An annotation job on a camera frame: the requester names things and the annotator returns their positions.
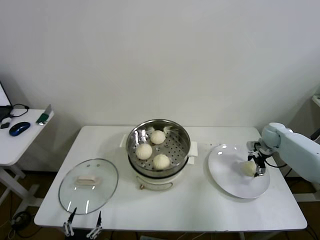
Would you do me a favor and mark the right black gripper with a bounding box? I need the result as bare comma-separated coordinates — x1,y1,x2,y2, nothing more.
247,148,267,178

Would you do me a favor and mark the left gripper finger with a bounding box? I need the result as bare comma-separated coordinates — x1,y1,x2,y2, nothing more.
62,206,77,237
86,210,103,239

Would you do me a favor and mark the white steamed baozi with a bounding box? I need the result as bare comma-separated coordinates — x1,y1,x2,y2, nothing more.
135,143,153,160
150,129,166,145
152,153,171,171
239,161,257,177

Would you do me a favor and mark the round glass pot lid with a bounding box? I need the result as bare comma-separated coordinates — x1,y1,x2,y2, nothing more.
58,157,119,215

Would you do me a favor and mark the stainless steel steamer basket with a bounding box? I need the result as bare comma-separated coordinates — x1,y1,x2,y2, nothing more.
125,119,191,177

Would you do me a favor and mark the white round plate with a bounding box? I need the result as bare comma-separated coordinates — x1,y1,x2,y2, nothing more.
207,143,271,200

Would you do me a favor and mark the white electric cooking pot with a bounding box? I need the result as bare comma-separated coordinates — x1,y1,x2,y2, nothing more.
119,133,199,191

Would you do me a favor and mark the white side desk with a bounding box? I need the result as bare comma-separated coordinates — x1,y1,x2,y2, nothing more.
0,108,55,213

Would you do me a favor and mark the blue computer mouse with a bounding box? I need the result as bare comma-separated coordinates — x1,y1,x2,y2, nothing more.
8,121,31,137

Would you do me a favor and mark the green and silver stand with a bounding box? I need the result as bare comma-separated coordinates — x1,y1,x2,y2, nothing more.
35,103,52,126

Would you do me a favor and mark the black laptop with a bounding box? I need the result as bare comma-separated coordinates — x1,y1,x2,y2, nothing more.
0,80,13,121

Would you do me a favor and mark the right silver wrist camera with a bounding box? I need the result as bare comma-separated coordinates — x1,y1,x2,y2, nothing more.
246,140,258,153

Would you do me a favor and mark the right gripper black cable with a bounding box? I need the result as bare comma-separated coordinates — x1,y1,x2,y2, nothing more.
264,154,288,169

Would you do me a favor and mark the floor power strip with cables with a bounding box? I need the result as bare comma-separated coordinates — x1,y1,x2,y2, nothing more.
9,211,35,237

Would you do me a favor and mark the thin black desk cable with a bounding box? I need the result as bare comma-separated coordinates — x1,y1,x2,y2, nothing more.
9,103,30,118

